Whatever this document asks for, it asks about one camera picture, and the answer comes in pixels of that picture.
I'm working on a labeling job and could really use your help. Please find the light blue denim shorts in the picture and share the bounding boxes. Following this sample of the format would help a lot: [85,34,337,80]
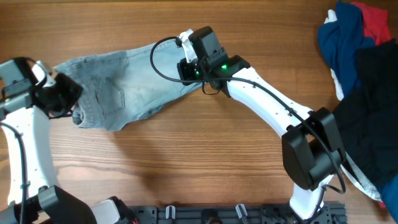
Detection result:
[54,40,200,131]

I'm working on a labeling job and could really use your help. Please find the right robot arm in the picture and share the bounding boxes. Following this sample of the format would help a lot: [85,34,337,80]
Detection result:
[176,26,346,223]

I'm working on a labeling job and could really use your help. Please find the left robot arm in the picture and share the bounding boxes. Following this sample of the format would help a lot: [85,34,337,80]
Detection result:
[1,57,140,223]

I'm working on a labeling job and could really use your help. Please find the white garment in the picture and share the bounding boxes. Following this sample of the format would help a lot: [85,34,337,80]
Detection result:
[324,9,344,101]

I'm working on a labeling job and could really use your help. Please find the navy blue garment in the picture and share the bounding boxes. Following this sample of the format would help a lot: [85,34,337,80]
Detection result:
[317,2,375,96]

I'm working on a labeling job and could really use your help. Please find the black garment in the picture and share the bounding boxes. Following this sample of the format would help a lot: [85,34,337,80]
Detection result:
[333,40,397,187]

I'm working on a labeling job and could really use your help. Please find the red garment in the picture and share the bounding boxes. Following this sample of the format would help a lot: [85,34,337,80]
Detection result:
[351,2,392,45]

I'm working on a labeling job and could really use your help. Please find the left black camera cable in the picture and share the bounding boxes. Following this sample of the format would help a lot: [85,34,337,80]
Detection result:
[0,121,29,224]

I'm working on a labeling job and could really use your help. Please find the black camera cable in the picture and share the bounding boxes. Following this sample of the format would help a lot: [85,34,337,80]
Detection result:
[0,121,29,224]
[149,36,347,195]

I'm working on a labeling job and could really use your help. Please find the right black camera cable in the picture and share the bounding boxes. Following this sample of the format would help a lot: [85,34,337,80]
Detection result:
[149,36,347,195]

